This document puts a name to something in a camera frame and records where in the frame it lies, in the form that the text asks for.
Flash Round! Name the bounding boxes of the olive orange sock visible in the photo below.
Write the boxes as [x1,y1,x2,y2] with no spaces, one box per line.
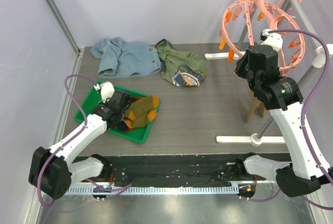
[123,110,157,129]
[124,95,159,120]

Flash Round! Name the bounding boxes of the brown ribbed sock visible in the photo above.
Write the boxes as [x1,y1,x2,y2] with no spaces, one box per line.
[247,90,260,123]
[259,102,266,117]

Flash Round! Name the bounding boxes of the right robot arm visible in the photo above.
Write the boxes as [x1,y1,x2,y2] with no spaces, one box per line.
[235,45,332,197]

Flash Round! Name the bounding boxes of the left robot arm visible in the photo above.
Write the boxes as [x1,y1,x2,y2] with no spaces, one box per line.
[28,90,134,200]

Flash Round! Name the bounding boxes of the pink round clip hanger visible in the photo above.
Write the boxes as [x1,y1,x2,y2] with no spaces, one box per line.
[217,0,306,78]

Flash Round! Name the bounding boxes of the green plastic tray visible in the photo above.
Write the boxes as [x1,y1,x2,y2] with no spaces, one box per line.
[74,81,152,143]

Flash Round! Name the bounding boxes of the light blue denim garment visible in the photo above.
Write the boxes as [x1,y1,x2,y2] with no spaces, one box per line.
[90,37,161,78]

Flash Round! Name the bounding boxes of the olive green printed shirt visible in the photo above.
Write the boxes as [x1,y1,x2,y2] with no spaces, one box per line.
[155,39,207,87]

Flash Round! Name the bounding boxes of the grey drying rack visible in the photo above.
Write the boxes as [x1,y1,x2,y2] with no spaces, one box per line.
[205,0,325,146]

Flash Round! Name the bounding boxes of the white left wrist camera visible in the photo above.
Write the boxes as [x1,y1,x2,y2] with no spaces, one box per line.
[94,82,115,103]

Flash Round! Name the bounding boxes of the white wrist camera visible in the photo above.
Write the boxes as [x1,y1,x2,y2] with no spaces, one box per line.
[260,29,283,52]
[94,82,115,103]

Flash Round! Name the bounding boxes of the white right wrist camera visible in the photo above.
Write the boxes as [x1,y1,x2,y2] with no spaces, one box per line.
[260,29,283,52]

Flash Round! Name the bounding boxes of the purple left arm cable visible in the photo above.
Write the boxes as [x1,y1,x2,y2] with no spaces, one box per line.
[36,74,131,208]

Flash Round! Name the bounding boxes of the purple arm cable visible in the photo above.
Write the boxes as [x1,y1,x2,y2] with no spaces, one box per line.
[36,74,131,208]
[247,29,333,210]

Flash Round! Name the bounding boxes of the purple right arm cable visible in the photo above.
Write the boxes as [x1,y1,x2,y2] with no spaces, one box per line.
[247,29,333,210]

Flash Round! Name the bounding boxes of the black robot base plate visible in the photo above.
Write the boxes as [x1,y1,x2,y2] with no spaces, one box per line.
[80,153,287,187]

